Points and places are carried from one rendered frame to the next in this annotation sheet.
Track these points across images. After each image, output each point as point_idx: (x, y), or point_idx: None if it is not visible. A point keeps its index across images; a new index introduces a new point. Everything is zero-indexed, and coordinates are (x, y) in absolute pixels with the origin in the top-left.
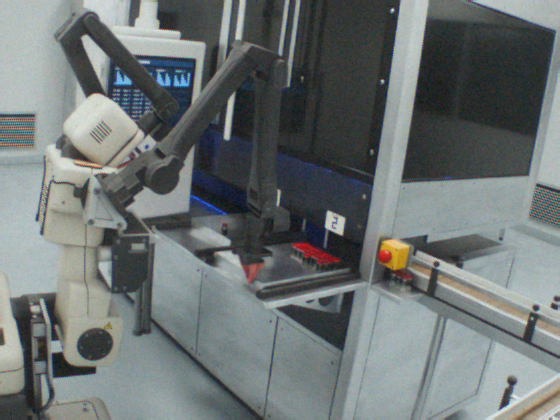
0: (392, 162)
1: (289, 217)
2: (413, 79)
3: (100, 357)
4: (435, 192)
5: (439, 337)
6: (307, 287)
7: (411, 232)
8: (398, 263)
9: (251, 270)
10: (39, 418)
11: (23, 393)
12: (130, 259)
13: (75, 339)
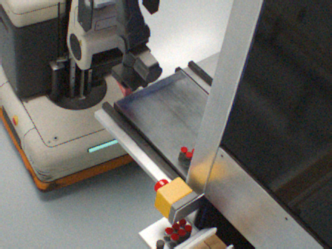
0: (206, 109)
1: (147, 72)
2: (243, 30)
3: (75, 58)
4: (273, 214)
5: None
6: (138, 144)
7: (231, 218)
8: (157, 204)
9: (118, 85)
10: (55, 63)
11: (22, 31)
12: (84, 7)
13: (70, 33)
